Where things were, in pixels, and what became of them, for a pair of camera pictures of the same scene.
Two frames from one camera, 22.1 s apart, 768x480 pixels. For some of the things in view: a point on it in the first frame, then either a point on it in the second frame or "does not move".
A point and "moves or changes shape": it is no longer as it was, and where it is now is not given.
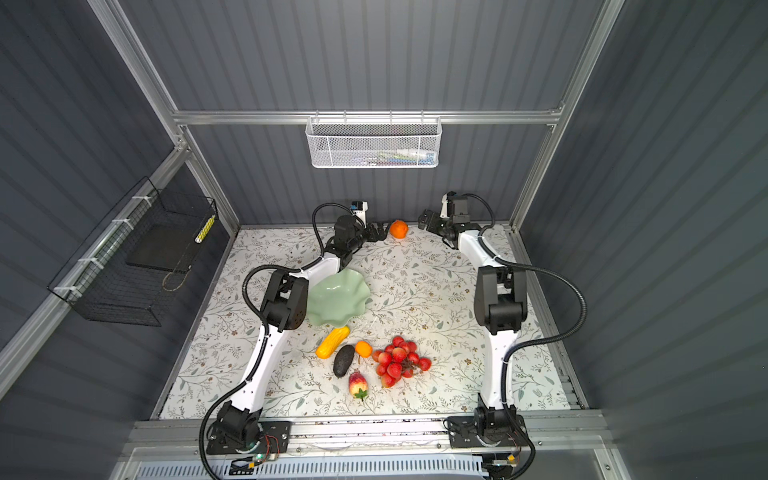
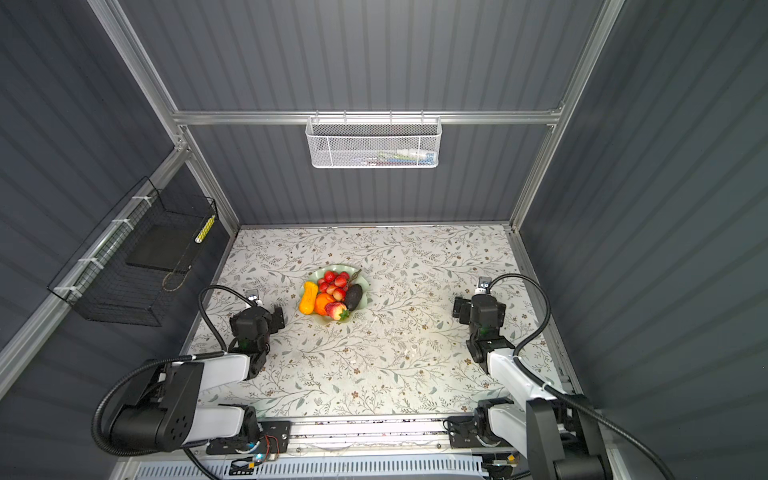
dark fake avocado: [343, 360] -> [354, 294]
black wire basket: [129, 269] does not move
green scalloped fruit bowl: [335, 299] does not move
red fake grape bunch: [398, 360] -> [335, 284]
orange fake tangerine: [398, 229] -> [321, 300]
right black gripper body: [438, 225] -> [464, 306]
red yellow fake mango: [358, 385] -> [337, 311]
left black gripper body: [359, 239] -> [272, 322]
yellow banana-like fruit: [332, 341] moves or changes shape
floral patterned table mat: [393, 329] does not move
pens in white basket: [407, 156] does not move
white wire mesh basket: [370, 142] does not move
